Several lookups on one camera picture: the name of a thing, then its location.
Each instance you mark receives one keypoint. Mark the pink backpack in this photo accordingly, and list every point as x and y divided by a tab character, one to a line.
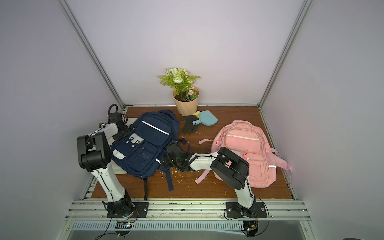
251	142

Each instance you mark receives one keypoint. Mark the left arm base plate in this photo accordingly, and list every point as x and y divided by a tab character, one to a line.
138	210

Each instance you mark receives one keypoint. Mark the teal plastic paddle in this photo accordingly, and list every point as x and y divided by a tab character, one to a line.
206	118

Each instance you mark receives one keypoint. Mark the cream white backpack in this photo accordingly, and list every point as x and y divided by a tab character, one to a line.
115	145

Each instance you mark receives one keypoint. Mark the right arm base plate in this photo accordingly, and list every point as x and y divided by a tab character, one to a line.
234	210

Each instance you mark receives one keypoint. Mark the black rubber glove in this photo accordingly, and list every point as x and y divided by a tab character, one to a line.
189	127

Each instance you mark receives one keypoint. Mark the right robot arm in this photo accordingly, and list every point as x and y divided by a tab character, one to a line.
229	166

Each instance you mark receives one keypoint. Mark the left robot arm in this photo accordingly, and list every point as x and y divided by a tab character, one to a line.
95	156

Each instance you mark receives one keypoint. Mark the navy blue backpack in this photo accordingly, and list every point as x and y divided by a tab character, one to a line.
150	136

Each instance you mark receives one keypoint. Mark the aluminium front rail frame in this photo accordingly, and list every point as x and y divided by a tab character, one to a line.
182	215

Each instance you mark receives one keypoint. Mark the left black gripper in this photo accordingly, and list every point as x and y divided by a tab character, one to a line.
128	131

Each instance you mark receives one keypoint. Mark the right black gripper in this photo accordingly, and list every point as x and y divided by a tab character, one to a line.
173	154

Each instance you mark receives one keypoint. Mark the artificial green flowering plant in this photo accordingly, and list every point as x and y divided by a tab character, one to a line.
181	82

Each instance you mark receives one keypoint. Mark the beige plant pot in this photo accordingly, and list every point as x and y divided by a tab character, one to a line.
187	102

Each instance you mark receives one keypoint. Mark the yellow sponge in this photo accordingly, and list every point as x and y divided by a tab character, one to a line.
197	114

